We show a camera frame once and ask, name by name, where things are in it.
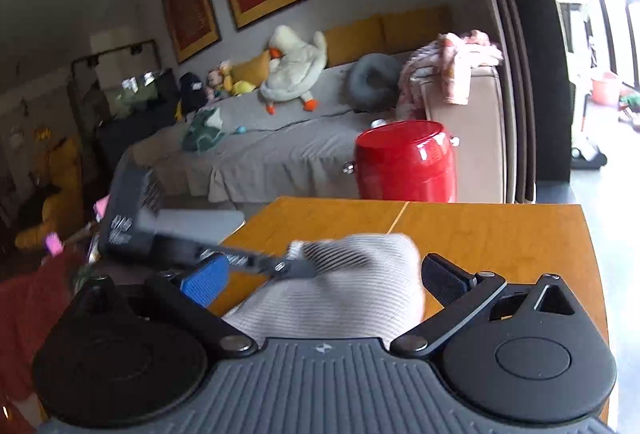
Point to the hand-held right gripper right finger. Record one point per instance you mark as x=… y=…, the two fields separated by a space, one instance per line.
x=445 y=281

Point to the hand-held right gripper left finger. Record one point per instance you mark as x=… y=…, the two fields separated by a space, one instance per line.
x=205 y=281

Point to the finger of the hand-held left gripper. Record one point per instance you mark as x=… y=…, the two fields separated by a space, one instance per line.
x=280 y=268

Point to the black white striped shirt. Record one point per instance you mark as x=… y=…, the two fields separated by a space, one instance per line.
x=350 y=294

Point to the small pink object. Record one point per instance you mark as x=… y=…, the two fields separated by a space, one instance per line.
x=54 y=244
x=102 y=205

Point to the large yellow plush toy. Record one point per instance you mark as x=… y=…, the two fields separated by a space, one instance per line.
x=65 y=174

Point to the grey sofa cover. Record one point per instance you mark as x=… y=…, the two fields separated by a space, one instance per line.
x=290 y=154

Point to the green cloth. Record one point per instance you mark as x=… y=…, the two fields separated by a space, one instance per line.
x=202 y=132

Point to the red round stool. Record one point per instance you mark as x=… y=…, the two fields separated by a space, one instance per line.
x=405 y=164

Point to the glass fish tank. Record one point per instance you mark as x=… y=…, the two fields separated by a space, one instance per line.
x=140 y=94

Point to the black bag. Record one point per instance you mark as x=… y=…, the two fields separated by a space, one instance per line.
x=192 y=92

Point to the red cloth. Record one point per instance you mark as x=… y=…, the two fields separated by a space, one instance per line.
x=30 y=324

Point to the beige sofa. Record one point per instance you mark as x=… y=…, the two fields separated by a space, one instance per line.
x=480 y=134

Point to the small plush doll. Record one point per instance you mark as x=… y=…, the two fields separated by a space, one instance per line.
x=220 y=82

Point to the small yellow plush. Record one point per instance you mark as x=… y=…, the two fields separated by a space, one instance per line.
x=243 y=88

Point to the yellow throw pillow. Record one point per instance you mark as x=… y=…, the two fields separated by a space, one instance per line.
x=250 y=69

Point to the white goose plush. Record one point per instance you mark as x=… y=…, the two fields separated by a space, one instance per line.
x=295 y=69

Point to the pink floral cloth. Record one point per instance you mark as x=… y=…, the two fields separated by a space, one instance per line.
x=412 y=84

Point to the pink child jacket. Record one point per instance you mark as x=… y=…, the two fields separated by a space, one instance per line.
x=460 y=64

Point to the white floor washer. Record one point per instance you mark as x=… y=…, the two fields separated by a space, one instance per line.
x=575 y=89

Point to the dark curtain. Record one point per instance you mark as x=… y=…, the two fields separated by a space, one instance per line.
x=540 y=64

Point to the yellow back cushion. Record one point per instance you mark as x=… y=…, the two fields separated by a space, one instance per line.
x=417 y=27
x=352 y=42

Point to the pink plastic basin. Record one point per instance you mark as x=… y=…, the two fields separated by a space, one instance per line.
x=605 y=89

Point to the green toy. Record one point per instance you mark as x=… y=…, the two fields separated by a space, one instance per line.
x=631 y=102

